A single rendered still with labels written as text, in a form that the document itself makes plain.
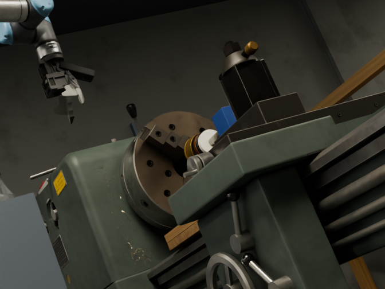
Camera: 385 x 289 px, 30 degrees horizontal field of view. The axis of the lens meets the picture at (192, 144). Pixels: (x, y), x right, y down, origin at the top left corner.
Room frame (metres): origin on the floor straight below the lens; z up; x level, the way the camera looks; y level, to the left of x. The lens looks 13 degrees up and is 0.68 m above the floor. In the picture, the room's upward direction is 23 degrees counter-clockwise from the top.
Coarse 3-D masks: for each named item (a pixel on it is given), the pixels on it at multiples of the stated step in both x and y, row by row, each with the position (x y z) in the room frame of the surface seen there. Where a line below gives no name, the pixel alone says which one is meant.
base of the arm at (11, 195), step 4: (0, 176) 1.65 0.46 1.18; (0, 180) 1.64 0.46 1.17; (0, 184) 1.64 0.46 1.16; (4, 184) 1.64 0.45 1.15; (0, 188) 1.62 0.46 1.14; (4, 188) 1.64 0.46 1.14; (8, 188) 1.65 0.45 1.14; (0, 192) 1.61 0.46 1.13; (4, 192) 1.64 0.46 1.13; (8, 192) 1.65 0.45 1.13; (12, 192) 1.66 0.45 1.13; (0, 196) 1.61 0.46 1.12; (4, 196) 1.61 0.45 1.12; (8, 196) 1.63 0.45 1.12; (12, 196) 1.64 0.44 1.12; (0, 200) 1.60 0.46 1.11; (4, 200) 1.61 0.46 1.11
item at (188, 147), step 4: (192, 136) 1.81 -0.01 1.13; (196, 136) 1.76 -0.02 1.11; (188, 140) 1.80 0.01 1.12; (192, 140) 1.78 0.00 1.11; (196, 140) 1.75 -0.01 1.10; (188, 144) 1.78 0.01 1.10; (192, 144) 1.77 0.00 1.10; (196, 144) 1.75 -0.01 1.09; (184, 148) 1.80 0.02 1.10; (188, 148) 1.78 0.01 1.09; (192, 148) 1.77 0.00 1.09; (196, 148) 1.75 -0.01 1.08; (184, 152) 1.79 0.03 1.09; (188, 152) 1.78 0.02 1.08; (192, 152) 1.77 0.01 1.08; (196, 152) 1.76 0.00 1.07; (200, 152) 1.75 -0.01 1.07; (188, 156) 1.79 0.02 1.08
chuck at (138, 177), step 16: (176, 112) 1.90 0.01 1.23; (144, 128) 1.86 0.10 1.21; (176, 128) 1.89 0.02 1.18; (192, 128) 1.92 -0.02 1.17; (208, 128) 1.94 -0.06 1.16; (144, 144) 1.84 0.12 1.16; (128, 160) 1.86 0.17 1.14; (144, 160) 1.83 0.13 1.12; (160, 160) 1.85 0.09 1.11; (128, 176) 1.86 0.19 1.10; (144, 176) 1.82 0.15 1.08; (160, 176) 1.84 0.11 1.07; (176, 176) 1.87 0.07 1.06; (144, 192) 1.82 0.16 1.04; (160, 192) 1.84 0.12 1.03; (144, 208) 1.88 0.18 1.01; (160, 208) 1.83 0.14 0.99; (176, 224) 1.90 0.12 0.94
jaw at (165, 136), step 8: (152, 128) 1.82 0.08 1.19; (160, 128) 1.83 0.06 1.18; (144, 136) 1.85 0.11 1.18; (152, 136) 1.81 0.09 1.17; (160, 136) 1.82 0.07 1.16; (168, 136) 1.81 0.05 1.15; (176, 136) 1.82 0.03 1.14; (184, 136) 1.81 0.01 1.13; (152, 144) 1.84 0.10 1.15; (160, 144) 1.83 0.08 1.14; (168, 144) 1.81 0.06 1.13; (176, 144) 1.82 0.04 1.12; (184, 144) 1.80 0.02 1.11; (168, 152) 1.84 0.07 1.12; (176, 152) 1.83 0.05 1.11; (176, 160) 1.86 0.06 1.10
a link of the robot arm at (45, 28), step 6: (48, 18) 2.09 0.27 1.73; (42, 24) 2.06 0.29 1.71; (48, 24) 2.08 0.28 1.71; (42, 30) 2.06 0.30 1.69; (48, 30) 2.07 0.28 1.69; (42, 36) 2.06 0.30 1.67; (48, 36) 2.06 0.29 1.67; (54, 36) 2.08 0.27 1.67; (36, 42) 2.07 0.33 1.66; (42, 42) 2.06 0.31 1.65; (36, 48) 2.08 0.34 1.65
